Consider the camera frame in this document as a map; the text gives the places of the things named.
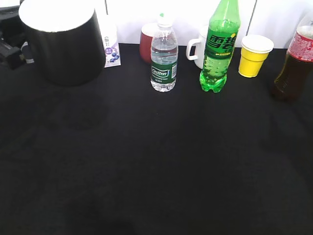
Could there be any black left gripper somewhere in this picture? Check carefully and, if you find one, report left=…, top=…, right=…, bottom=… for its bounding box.
left=0, top=4, right=34, bottom=70

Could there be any black ceramic mug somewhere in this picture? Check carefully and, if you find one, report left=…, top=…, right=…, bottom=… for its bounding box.
left=19, top=0, right=105, bottom=86

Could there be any cola bottle red label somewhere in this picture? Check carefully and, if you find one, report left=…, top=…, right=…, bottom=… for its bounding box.
left=270, top=11, right=313, bottom=102

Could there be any green sprite bottle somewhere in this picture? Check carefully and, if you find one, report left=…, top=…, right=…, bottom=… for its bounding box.
left=200, top=0, right=241, bottom=93

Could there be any yellow paper cup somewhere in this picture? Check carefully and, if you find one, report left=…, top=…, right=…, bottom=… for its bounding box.
left=238, top=34, right=274, bottom=78

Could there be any white blueberry yogurt bottle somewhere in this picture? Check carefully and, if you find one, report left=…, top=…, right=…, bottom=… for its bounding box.
left=101, top=15, right=121, bottom=68

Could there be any red ceramic mug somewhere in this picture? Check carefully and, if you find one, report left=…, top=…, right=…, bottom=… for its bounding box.
left=139, top=23, right=158, bottom=64

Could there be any clear water bottle green label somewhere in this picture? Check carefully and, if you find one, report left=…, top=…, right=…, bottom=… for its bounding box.
left=151, top=20, right=178, bottom=92

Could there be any white ceramic mug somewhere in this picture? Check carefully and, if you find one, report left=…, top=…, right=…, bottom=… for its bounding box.
left=186, top=25, right=208, bottom=69

